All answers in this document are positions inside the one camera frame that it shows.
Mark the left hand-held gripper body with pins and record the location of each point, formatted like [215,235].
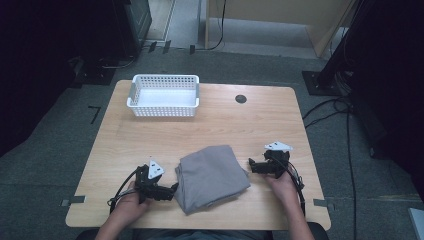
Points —
[148,188]

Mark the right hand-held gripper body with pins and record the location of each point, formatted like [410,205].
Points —
[275,163]

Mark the grey cloth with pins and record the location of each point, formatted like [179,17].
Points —
[213,176]

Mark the white plastic basket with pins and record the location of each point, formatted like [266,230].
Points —
[165,98]

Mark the person's left hand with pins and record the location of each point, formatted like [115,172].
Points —
[128,206]

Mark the person's right hand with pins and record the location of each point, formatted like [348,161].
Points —
[285,190]

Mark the person's lap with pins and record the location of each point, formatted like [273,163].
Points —
[200,235]

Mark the grey tape strip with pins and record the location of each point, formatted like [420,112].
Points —
[75,200]
[323,203]

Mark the black round table grommet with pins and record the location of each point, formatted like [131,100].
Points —
[240,99]

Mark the black angled floor tape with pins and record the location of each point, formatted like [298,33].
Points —
[96,113]

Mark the black floor stand base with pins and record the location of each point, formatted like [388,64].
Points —
[96,71]

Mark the black floor tape piece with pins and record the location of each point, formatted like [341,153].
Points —
[166,46]
[192,49]
[152,46]

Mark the beige wooden partition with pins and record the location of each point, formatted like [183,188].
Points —
[283,10]

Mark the white flat object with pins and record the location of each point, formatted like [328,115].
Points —
[418,225]

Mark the dark cabinet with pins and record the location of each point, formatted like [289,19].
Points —
[133,23]

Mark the black stand base plate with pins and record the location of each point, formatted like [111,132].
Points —
[315,83]

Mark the black stand post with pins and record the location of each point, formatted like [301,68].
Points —
[340,43]

